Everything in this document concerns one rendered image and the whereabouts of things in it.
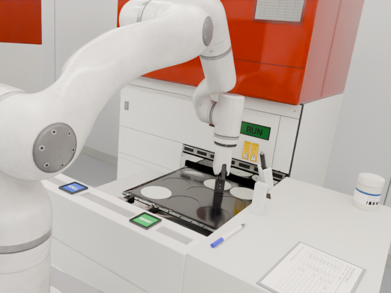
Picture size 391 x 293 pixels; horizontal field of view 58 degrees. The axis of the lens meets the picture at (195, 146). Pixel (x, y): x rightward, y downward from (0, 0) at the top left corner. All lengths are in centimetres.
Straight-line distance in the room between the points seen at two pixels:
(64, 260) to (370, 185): 89
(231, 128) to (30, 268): 71
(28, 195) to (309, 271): 54
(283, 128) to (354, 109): 149
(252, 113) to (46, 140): 91
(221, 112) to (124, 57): 53
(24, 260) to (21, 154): 20
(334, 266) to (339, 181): 202
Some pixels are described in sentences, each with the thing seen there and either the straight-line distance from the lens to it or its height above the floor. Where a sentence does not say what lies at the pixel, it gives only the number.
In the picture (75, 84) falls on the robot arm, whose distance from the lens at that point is 57.
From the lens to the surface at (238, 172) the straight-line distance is 134.
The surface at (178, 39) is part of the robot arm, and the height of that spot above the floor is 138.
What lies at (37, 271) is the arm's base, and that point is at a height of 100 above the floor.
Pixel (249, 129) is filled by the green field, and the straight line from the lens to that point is 130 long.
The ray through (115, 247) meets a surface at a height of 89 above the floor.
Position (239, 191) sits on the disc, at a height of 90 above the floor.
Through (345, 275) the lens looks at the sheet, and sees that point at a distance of 81.
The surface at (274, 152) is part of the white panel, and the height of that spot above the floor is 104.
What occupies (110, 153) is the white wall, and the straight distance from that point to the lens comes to 399.
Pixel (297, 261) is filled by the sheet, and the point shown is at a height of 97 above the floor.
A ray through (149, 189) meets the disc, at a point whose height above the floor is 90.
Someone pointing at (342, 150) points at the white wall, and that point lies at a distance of 276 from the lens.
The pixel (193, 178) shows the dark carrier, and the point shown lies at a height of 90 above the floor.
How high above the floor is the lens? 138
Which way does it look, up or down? 16 degrees down
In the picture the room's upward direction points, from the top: 6 degrees clockwise
